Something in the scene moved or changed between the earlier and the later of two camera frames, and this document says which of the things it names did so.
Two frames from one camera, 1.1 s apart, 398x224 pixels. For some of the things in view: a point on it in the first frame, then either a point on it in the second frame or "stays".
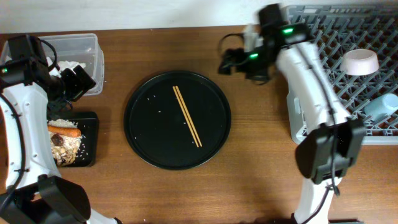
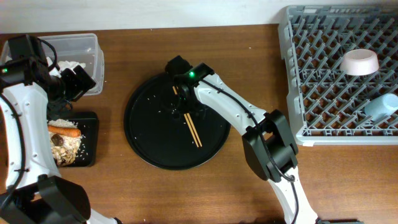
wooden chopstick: [178, 89] stays
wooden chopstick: [185, 116] stays
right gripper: [242, 65] -> [181, 102]
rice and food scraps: [64, 155] stays
